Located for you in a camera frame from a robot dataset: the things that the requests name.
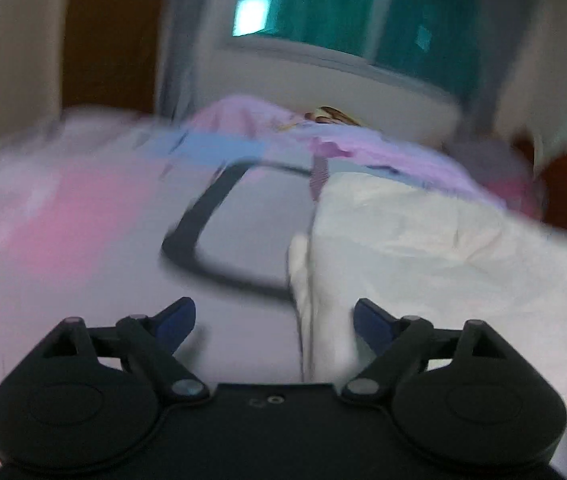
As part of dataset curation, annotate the white quilted comforter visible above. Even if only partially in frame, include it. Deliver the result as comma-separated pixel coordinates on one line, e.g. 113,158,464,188
288,172,567,404

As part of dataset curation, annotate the stack of folded clothes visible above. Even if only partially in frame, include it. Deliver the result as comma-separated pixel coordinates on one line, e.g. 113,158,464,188
443,138,544,220

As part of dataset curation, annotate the patterned pink blue bedsheet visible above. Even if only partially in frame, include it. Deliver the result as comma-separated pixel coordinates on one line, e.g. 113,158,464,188
0,106,567,480

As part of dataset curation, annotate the pink blanket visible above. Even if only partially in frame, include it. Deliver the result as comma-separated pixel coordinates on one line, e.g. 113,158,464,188
182,94,505,209

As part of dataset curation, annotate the yellow brown plush toy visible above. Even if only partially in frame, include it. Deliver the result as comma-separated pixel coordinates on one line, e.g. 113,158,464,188
304,105,363,127

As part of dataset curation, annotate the brown wooden door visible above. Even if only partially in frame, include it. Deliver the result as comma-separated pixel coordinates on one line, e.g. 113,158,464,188
61,0,163,114

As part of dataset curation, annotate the window with green shutters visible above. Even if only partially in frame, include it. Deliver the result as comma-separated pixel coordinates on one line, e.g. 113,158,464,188
226,0,480,104

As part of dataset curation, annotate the grey curtain left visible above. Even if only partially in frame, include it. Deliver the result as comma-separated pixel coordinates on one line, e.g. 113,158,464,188
154,0,236,122

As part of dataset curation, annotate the grey curtain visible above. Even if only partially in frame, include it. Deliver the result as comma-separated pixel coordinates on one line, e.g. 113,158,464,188
462,0,539,136
154,0,236,122

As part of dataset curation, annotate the grey curtain right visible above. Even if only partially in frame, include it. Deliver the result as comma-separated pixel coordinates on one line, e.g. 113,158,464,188
462,0,539,136

